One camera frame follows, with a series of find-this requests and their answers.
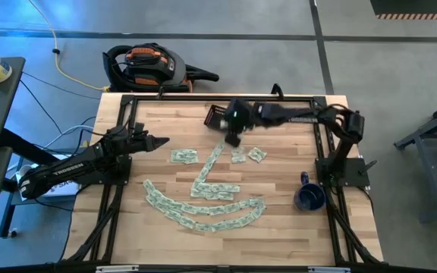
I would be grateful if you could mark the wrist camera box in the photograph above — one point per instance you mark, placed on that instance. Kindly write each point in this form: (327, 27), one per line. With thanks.
(233, 108)
(139, 128)

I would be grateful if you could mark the dark blue mug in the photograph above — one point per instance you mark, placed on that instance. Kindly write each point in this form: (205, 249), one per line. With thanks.
(309, 199)

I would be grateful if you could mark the green white sweetener packet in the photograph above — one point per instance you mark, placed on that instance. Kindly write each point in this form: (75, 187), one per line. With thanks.
(199, 189)
(202, 178)
(163, 208)
(249, 218)
(178, 156)
(214, 187)
(236, 222)
(257, 154)
(173, 216)
(226, 196)
(259, 211)
(151, 200)
(221, 226)
(247, 203)
(188, 222)
(212, 196)
(219, 147)
(202, 211)
(158, 194)
(187, 208)
(232, 207)
(213, 158)
(149, 185)
(258, 202)
(203, 227)
(230, 188)
(217, 210)
(191, 156)
(207, 169)
(171, 203)
(238, 157)

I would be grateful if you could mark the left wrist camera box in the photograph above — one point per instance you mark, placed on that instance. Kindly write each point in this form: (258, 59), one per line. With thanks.
(139, 128)

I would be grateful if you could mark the black aluminium table frame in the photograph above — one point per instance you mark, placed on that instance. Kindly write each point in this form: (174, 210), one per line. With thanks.
(188, 99)

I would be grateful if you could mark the black clamp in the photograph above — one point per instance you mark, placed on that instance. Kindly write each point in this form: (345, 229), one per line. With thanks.
(278, 90)

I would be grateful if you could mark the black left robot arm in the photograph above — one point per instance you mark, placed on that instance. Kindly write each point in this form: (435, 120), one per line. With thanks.
(70, 168)

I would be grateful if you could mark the black mat with striped edge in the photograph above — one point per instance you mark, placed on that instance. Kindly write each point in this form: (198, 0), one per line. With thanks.
(412, 7)

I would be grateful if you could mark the white metal bracket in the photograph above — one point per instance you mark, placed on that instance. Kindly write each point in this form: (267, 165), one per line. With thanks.
(328, 270)
(116, 269)

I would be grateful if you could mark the grey metal cart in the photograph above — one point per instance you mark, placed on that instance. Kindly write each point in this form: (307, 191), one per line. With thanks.
(431, 159)

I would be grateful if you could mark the white cardboard box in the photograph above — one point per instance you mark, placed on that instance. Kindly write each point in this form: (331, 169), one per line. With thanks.
(65, 189)

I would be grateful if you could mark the black orange shop vacuum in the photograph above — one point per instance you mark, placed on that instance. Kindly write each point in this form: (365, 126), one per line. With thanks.
(154, 64)

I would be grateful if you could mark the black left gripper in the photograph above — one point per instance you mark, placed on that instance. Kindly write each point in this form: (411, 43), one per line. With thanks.
(140, 144)

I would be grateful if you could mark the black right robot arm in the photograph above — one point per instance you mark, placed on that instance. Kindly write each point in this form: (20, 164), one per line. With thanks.
(349, 125)

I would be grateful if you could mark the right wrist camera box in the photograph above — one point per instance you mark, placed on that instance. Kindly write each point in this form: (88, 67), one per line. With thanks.
(233, 108)

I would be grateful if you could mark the black slotted plastic basket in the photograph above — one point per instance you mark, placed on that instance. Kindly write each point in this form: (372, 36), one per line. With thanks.
(214, 115)

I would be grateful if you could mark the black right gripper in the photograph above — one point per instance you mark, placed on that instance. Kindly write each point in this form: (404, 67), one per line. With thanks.
(252, 115)

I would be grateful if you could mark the blue metal cart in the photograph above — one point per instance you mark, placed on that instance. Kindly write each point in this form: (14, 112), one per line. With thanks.
(7, 216)

